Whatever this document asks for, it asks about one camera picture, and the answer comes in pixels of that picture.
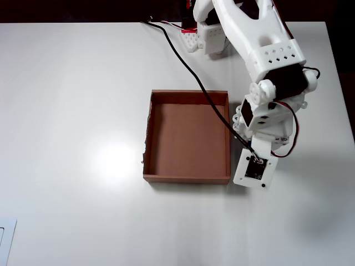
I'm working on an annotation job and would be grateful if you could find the red white black servo cable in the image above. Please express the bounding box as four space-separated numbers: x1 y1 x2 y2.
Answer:
270 100 303 159

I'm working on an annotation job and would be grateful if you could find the white red robot base mount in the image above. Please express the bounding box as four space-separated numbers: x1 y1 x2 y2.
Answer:
181 32 207 53

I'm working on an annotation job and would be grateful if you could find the brown cardboard box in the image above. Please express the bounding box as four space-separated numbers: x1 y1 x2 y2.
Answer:
141 89 231 185

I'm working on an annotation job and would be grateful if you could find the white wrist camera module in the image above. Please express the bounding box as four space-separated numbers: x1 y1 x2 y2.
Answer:
232 148 279 192

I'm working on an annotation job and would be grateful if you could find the red black table clamp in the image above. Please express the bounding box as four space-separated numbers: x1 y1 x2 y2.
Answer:
181 0 199 34

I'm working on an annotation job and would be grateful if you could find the black camera cable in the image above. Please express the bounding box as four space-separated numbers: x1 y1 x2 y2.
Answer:
140 21 263 164

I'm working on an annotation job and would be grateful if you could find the thin red white wire bundle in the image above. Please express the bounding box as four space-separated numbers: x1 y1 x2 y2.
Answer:
140 16 185 32

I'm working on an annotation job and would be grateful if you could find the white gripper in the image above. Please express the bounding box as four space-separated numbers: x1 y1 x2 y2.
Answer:
232 109 294 155

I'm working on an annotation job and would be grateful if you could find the white flat pad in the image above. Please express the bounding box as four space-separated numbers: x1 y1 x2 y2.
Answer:
0 217 18 266

